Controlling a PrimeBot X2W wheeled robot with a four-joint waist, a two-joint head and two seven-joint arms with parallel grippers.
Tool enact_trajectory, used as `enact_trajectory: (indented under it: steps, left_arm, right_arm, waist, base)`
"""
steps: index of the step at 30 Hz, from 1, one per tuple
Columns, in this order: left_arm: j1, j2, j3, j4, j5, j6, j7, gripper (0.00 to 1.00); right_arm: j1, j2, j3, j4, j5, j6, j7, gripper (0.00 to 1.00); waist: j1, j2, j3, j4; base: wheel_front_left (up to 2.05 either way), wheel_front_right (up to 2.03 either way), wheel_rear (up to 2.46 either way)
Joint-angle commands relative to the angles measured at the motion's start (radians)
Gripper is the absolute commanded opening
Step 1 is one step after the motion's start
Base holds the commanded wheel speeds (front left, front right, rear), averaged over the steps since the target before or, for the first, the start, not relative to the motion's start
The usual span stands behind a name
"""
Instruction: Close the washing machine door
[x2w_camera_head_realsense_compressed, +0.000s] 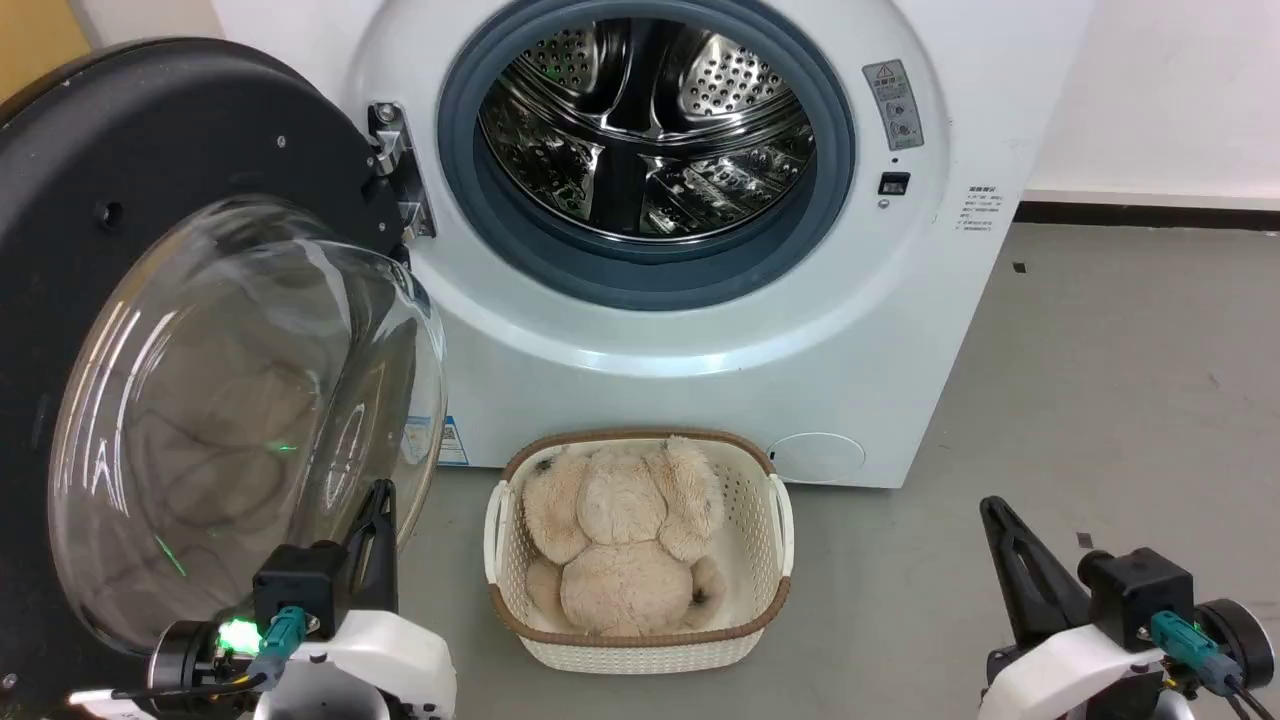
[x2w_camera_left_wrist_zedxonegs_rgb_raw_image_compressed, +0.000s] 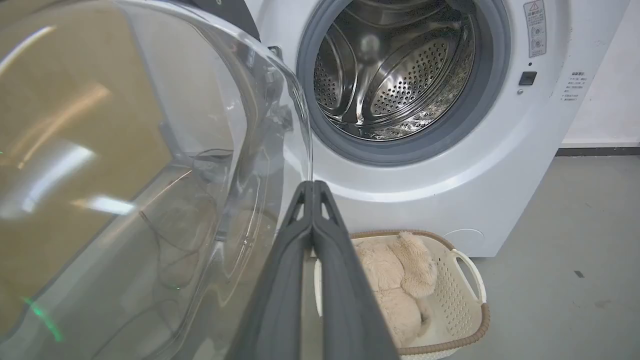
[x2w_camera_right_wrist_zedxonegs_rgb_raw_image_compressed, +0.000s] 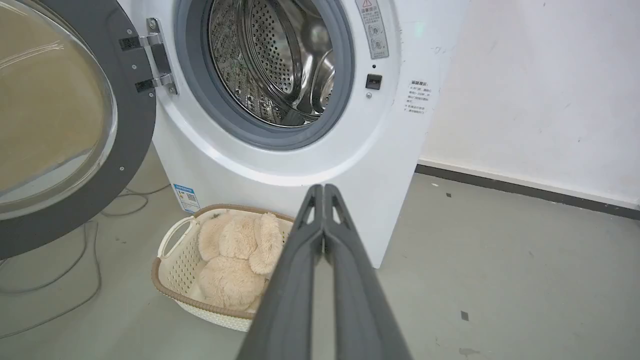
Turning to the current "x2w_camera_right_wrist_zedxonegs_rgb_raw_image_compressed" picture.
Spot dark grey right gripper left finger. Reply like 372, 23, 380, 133
236, 184, 325, 360

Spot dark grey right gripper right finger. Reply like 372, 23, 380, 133
324, 184, 413, 360

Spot white front-load washing machine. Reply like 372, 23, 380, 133
116, 0, 472, 270

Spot chrome door hinge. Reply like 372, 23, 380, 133
119, 18, 179, 96

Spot grey round washing machine door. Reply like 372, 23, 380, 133
0, 0, 158, 261

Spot beige plush toy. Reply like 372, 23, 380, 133
192, 212, 284, 314

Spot white plastic laundry basket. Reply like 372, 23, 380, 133
151, 203, 296, 333

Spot blue energy label sticker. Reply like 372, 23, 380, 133
173, 183, 201, 214

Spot grey warning label sticker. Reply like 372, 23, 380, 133
355, 0, 390, 60

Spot thin grey floor cable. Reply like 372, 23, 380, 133
0, 184, 171, 340

